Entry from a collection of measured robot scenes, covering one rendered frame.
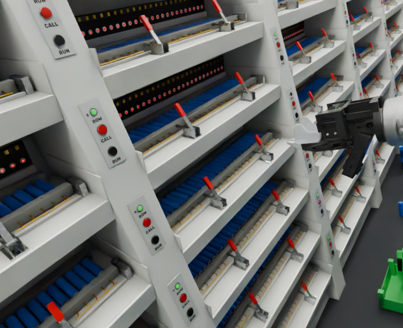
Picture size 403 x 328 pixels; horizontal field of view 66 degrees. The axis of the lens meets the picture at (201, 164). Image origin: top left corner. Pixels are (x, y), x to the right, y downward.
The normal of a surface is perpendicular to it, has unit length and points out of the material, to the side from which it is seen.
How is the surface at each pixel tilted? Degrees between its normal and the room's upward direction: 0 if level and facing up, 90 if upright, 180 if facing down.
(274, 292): 17
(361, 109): 90
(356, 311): 0
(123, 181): 90
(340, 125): 90
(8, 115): 107
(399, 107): 39
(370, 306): 0
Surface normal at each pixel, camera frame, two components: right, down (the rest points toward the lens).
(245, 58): -0.61, 0.47
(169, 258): 0.71, -0.03
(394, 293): -0.34, -0.88
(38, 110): 0.78, 0.24
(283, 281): -0.11, -0.85
